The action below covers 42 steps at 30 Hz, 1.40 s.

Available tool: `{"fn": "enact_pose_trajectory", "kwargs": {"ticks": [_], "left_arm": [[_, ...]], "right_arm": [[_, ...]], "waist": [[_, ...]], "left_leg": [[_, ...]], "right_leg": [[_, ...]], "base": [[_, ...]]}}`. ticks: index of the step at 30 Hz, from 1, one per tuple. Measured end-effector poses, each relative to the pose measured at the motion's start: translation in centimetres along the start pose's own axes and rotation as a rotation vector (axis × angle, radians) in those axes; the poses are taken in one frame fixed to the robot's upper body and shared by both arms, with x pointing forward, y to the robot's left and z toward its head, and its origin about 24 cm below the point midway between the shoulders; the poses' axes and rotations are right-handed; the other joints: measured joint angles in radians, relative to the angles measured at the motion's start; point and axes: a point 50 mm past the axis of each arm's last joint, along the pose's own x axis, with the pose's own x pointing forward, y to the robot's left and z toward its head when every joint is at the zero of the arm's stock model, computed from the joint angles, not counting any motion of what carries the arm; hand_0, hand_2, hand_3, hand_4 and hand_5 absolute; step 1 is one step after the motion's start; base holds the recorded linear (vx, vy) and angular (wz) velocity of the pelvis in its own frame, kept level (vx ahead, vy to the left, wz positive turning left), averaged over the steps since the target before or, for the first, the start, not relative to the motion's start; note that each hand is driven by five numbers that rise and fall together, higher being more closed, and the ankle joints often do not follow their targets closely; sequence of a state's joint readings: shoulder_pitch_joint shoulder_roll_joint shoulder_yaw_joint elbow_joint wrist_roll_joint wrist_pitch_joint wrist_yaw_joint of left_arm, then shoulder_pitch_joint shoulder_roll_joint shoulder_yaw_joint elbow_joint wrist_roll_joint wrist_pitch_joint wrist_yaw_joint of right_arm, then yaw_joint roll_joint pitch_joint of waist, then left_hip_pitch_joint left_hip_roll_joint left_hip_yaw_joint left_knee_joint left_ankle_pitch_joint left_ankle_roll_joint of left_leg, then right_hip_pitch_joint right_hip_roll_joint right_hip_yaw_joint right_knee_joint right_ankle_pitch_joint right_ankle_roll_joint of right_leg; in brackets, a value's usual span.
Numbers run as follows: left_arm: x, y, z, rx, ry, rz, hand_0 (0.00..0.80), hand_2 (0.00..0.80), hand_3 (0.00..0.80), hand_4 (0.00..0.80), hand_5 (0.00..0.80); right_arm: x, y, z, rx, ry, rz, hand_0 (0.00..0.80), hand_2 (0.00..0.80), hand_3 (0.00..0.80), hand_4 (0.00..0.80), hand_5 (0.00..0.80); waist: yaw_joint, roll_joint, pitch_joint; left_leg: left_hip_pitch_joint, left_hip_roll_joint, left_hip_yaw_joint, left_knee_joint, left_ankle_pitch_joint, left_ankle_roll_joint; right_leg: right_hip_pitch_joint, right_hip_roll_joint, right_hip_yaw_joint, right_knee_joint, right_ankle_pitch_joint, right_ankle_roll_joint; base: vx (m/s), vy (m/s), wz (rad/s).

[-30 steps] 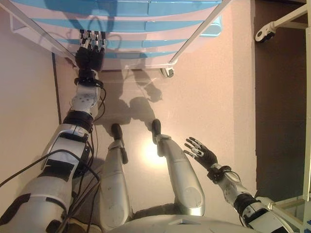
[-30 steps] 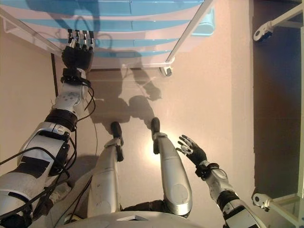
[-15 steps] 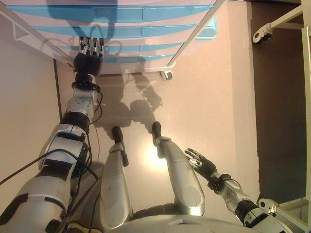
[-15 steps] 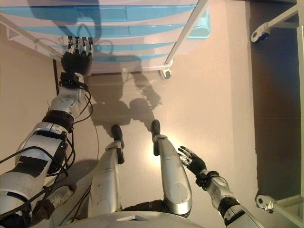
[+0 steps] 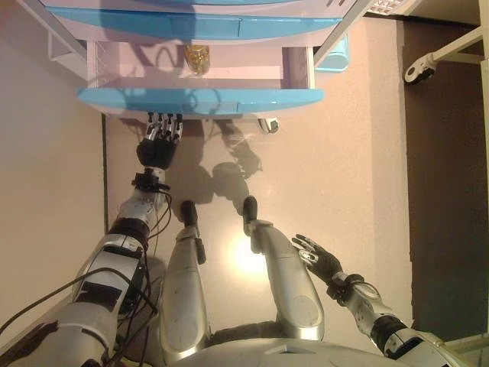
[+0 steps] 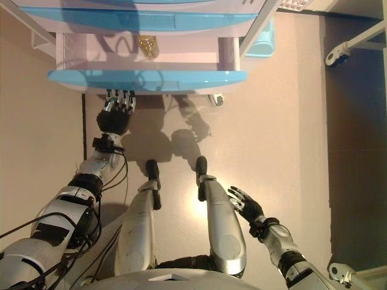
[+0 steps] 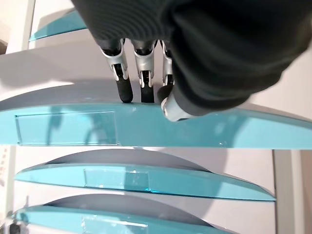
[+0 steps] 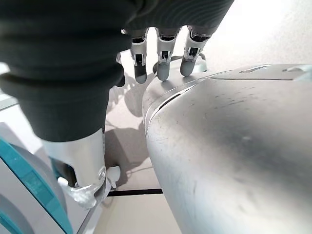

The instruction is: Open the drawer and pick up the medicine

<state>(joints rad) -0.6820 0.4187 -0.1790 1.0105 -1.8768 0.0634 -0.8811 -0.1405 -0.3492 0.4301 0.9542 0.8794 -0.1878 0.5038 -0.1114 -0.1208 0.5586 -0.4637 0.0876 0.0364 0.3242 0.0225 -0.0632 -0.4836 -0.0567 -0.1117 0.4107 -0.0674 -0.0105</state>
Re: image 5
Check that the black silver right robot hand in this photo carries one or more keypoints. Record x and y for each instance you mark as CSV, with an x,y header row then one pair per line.
x,y
324,265

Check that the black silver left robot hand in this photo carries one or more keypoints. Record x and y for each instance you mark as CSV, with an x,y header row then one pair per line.
x,y
156,153

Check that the yellow medicine bottle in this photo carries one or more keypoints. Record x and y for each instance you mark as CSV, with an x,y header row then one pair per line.
x,y
197,57

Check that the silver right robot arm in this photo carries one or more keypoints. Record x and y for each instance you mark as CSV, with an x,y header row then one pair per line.
x,y
366,302

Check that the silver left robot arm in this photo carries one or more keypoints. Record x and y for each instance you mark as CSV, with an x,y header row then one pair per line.
x,y
99,298

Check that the white medical drawer cart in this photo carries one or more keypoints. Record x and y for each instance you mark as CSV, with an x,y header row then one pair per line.
x,y
345,23

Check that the white cart side bin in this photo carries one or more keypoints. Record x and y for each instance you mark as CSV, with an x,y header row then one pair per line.
x,y
51,53

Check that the silver left robot leg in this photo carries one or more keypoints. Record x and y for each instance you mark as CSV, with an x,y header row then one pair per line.
x,y
183,298

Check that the light blue cart bin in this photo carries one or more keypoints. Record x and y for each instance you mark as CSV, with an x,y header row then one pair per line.
x,y
334,57

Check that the small white wall hook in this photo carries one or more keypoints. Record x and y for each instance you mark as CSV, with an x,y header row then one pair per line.
x,y
269,125

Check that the white bed frame with caster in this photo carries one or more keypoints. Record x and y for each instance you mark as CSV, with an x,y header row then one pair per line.
x,y
418,70

